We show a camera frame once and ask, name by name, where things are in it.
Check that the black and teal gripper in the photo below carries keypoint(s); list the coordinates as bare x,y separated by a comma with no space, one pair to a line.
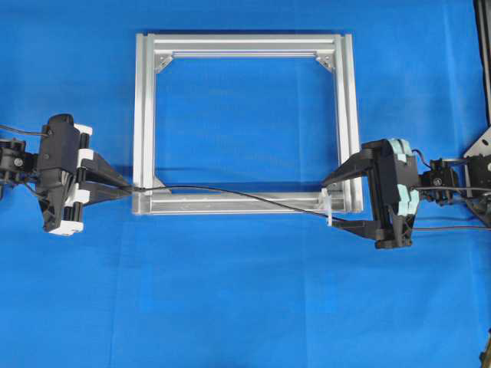
396,178

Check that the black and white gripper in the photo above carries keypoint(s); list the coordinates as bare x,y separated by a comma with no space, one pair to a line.
62,157

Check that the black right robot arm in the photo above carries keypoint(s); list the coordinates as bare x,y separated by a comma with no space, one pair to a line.
468,178

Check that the aluminium extrusion frame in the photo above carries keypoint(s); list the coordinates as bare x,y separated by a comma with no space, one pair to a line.
220,116

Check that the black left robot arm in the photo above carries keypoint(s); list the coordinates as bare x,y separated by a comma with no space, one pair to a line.
18,166

